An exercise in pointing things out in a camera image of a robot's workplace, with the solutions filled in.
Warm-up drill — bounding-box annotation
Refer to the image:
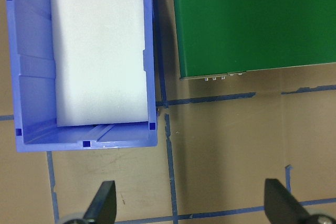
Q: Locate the white foam pad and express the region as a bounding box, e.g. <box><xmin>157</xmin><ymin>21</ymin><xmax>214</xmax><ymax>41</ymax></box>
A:
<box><xmin>49</xmin><ymin>0</ymin><xmax>149</xmax><ymax>127</ymax></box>

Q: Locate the blue plastic storage bin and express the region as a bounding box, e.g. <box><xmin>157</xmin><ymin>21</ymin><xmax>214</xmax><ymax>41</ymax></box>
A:
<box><xmin>4</xmin><ymin>0</ymin><xmax>159</xmax><ymax>154</ymax></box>

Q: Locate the green conveyor belt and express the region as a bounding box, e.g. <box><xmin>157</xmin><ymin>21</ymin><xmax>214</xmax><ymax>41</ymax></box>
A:
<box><xmin>171</xmin><ymin>0</ymin><xmax>336</xmax><ymax>82</ymax></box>

